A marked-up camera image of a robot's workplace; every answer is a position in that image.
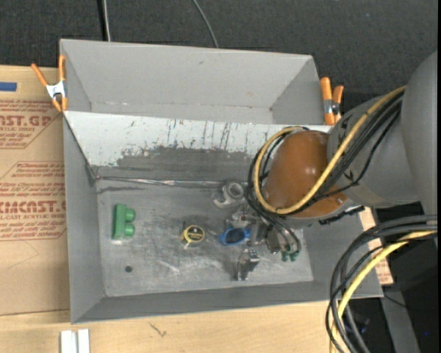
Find blue and black oval object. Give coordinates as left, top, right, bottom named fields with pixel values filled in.
left=219, top=226, right=251, bottom=247

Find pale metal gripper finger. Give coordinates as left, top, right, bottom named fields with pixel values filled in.
left=237, top=249, right=261, bottom=282
left=226, top=211, right=257, bottom=228

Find grey metal bin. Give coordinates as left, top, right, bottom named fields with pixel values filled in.
left=58, top=38, right=385, bottom=325

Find grey plastic ring fitting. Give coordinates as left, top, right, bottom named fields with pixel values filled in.
left=211, top=181, right=245, bottom=209

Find brown cardboard board red print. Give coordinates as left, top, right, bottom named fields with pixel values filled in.
left=0, top=63, right=71, bottom=318

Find yellow and black tape measure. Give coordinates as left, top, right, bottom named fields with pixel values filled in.
left=179, top=223, right=207, bottom=249

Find green toy building block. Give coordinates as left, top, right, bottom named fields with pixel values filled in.
left=111, top=203, right=137, bottom=240

